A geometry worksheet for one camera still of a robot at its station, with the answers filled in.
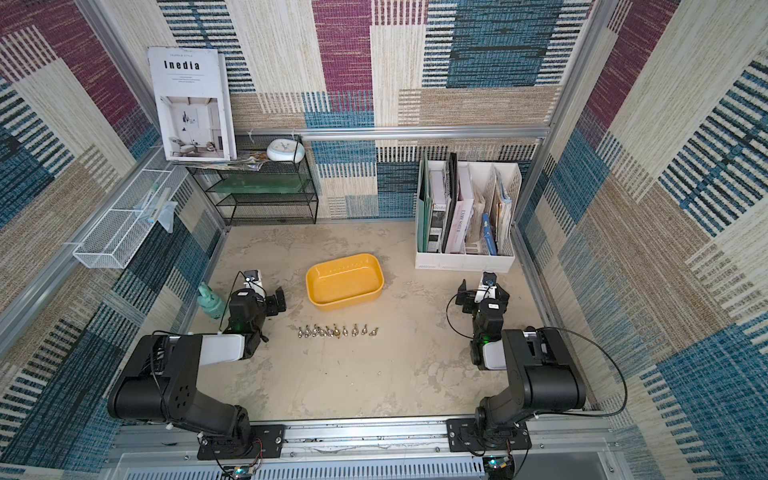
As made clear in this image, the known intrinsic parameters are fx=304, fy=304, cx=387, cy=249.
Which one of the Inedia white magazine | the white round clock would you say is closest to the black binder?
the white round clock

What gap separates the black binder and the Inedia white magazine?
63 centimetres

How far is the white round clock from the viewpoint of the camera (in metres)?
0.89

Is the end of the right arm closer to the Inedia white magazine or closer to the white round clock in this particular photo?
the white round clock

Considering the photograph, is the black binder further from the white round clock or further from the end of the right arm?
the white round clock

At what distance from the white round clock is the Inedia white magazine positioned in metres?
0.11

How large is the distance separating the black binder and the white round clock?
464 mm

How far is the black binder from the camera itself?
2.87 ft

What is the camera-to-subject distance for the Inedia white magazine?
76 cm
